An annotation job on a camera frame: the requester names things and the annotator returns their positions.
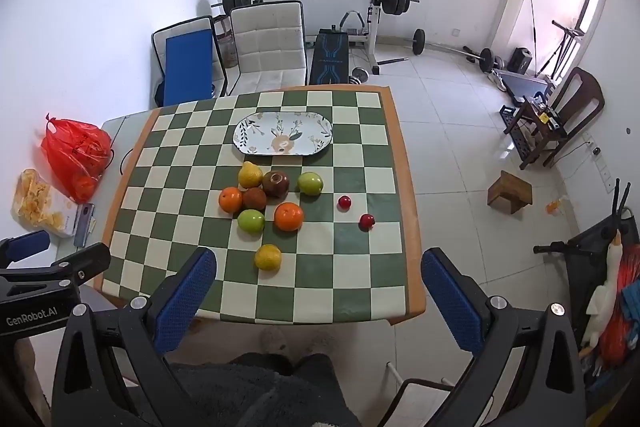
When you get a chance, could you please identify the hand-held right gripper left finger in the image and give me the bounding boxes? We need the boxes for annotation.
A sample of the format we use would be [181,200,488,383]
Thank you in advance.
[51,247,241,427]

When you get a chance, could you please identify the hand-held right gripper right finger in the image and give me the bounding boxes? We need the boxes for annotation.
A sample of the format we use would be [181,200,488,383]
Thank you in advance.
[421,248,587,427]

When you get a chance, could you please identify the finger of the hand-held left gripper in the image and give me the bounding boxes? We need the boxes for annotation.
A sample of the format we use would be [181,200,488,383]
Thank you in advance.
[47,242,112,294]
[0,231,51,269]

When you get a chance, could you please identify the yellow citrus fruit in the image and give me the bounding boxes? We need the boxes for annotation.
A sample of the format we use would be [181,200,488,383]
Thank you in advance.
[254,244,282,272]

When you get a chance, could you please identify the green apple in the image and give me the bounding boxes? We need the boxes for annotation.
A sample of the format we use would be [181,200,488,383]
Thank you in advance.
[298,172,324,196]
[237,209,265,235]

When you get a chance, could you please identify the yellow lemon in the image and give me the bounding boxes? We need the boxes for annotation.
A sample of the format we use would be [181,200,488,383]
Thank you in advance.
[237,161,264,189]

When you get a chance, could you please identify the dark red apple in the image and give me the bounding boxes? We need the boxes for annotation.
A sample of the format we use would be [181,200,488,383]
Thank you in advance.
[262,170,290,198]

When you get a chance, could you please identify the floral oval plate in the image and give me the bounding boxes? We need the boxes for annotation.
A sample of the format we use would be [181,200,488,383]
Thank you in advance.
[233,112,334,156]

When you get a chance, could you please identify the grey phone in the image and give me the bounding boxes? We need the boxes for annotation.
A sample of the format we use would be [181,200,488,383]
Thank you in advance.
[74,203,96,248]

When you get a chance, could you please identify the green checkered tablecloth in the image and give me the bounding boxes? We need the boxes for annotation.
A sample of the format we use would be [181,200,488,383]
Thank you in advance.
[97,87,427,325]

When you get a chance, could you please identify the red plastic bag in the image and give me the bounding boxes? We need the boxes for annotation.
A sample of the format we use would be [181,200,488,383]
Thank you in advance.
[41,113,113,204]

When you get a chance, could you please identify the person's legs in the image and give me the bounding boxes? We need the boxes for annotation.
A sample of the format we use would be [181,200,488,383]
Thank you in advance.
[170,352,362,427]

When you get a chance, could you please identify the small wooden stool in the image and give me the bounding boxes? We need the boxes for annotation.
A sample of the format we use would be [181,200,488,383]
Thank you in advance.
[488,170,534,214]

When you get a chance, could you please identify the black scooter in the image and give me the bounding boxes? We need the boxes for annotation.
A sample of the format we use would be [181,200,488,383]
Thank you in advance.
[532,179,640,358]

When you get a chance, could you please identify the white goose plush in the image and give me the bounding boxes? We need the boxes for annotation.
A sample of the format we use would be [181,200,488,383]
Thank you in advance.
[582,229,623,348]

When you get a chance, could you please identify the orange bundle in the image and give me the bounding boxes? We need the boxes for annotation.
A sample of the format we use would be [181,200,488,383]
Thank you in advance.
[597,244,640,370]

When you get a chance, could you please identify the white power strip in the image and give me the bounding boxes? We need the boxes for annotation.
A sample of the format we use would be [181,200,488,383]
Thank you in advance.
[585,142,614,194]

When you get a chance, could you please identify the chair with blue cushion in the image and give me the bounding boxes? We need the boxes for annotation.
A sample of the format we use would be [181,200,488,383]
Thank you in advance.
[151,16,228,108]

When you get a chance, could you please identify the dark wooden chair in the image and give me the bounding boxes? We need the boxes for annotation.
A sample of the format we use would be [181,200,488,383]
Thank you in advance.
[517,67,605,170]

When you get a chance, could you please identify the black speaker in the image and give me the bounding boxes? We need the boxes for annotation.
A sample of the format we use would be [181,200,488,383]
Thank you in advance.
[510,48,534,74]

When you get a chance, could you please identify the long barbell with small weights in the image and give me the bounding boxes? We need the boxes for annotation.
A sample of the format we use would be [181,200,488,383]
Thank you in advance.
[412,28,496,74]

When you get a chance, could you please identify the white padded chair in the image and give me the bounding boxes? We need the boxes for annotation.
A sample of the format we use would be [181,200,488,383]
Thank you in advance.
[226,1,308,96]

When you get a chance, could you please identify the black weight bench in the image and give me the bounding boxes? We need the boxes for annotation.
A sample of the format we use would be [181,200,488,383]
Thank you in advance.
[309,28,349,86]

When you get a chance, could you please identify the white squat rack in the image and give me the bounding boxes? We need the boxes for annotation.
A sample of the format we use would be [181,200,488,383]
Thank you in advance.
[250,0,396,78]

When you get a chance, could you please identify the black folding stand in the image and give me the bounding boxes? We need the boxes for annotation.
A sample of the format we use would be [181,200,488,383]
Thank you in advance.
[537,21,586,80]

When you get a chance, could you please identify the black cable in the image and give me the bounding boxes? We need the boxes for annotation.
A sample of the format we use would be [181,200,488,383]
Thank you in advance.
[116,147,135,178]

